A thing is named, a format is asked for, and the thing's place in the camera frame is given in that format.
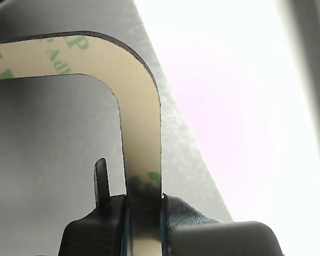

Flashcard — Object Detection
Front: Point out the black gripper finger with tab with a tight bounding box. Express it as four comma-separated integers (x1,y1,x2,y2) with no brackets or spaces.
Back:
60,157,134,256

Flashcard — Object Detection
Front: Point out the rectangular frame with 3M backing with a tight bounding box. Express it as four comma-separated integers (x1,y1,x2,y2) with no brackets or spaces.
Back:
0,30,165,256

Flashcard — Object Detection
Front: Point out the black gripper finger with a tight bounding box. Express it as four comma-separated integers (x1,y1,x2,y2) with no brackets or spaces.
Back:
161,193,226,256

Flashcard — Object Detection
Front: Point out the flat grey plate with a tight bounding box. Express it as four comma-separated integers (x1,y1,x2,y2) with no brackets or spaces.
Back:
0,0,237,256

